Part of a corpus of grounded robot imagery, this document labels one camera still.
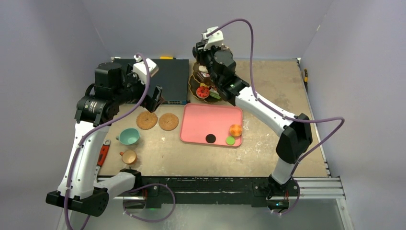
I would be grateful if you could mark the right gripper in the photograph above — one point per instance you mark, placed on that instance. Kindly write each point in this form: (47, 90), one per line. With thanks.
(203, 59)

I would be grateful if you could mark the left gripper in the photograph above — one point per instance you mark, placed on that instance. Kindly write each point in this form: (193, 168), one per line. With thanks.
(150, 102)

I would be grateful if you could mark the layered chocolate cake bar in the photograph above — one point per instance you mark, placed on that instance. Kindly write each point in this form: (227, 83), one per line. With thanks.
(203, 77)

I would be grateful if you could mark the pink serving tray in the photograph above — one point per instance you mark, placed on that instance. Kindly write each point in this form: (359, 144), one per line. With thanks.
(200, 119)

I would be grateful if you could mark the black chocolate cookie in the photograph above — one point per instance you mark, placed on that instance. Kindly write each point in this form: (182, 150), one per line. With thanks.
(210, 138)

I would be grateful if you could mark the golden bread bun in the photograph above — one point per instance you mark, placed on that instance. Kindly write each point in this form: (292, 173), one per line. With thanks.
(235, 130)

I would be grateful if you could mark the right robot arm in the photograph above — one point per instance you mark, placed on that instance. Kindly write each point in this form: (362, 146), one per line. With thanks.
(294, 132)

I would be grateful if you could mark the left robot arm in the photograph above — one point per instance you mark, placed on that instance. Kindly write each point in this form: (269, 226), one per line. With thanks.
(95, 112)

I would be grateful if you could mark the woven rattan coaster right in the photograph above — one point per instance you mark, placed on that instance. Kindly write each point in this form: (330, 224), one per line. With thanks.
(168, 121)

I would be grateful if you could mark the woven rattan coaster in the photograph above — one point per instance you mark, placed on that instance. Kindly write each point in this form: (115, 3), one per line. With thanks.
(146, 120)
(168, 121)

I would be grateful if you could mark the woven rattan coaster left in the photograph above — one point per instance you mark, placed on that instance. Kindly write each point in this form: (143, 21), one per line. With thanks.
(146, 120)

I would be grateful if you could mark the three-tier dark cake stand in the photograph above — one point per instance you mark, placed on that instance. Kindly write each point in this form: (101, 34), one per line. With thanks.
(199, 85)

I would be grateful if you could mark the green matcha cake bar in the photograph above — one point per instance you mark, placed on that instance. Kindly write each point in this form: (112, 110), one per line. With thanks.
(214, 95)

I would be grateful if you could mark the teal teacup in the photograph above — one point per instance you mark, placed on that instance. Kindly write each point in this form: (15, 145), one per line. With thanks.
(128, 136)

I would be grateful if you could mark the copper teacup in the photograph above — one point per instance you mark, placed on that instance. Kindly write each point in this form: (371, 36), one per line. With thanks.
(128, 157)

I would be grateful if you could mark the green macaron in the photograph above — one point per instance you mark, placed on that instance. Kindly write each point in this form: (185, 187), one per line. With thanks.
(230, 140)

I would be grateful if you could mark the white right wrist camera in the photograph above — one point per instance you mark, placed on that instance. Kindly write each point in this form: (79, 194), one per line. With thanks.
(212, 37)

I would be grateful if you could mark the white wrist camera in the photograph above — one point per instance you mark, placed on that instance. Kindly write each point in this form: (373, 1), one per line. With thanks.
(212, 37)
(141, 72)

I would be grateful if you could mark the blue network switch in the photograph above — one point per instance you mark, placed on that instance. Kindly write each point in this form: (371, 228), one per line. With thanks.
(173, 77)

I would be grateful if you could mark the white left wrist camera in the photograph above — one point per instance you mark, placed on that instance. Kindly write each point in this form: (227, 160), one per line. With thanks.
(141, 72)

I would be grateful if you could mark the red handled tool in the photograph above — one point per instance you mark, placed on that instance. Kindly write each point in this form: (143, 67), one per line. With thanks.
(103, 152)

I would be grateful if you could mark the yellow black tool on wall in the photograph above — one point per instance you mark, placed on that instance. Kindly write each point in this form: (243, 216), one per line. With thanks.
(305, 76)

